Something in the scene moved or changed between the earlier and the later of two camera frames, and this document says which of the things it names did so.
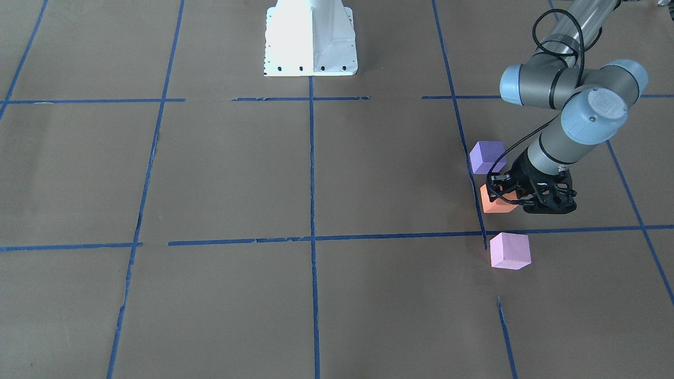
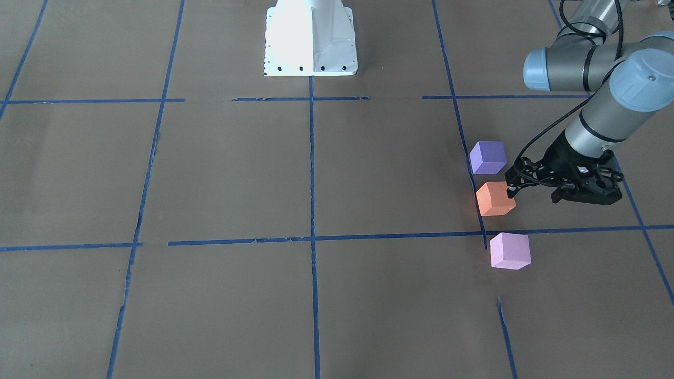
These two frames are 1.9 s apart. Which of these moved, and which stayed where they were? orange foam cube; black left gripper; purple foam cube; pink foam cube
Moved: black left gripper
Stayed: purple foam cube; orange foam cube; pink foam cube
